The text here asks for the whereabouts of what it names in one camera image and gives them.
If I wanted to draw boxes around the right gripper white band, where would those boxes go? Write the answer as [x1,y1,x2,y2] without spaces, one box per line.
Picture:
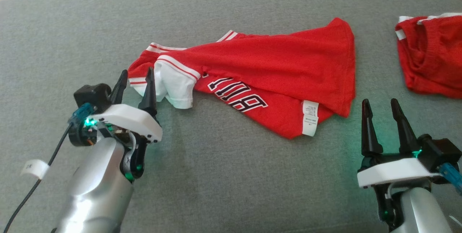
[357,98,446,226]

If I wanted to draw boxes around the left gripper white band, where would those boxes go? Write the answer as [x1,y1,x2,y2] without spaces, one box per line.
[69,67,163,182]

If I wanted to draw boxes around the red shorts white trim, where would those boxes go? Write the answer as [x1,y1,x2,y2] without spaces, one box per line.
[395,13,462,99]

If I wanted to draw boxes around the red basketball jersey white sleeves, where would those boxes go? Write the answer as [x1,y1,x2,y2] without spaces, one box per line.
[127,17,356,139]

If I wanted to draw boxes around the large grey sofa seat cushion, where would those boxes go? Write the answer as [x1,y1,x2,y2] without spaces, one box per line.
[0,0,462,233]

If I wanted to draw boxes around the white cable label tag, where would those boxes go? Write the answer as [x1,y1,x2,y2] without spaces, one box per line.
[21,160,49,180]

